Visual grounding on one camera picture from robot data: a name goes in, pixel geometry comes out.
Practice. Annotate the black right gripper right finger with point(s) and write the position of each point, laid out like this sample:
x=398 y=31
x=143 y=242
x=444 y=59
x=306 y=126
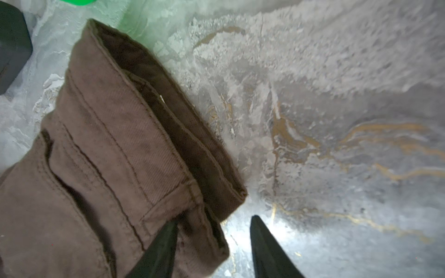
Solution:
x=269 y=259

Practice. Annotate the dark grey rectangular case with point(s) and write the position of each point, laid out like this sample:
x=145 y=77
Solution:
x=16 y=46

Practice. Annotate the green plastic basket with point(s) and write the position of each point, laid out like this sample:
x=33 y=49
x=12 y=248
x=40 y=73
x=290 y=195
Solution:
x=79 y=2

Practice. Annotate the brown trousers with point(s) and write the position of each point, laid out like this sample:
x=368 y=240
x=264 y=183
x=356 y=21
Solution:
x=123 y=152

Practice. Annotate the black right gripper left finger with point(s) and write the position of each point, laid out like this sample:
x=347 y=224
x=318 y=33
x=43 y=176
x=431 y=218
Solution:
x=158 y=260

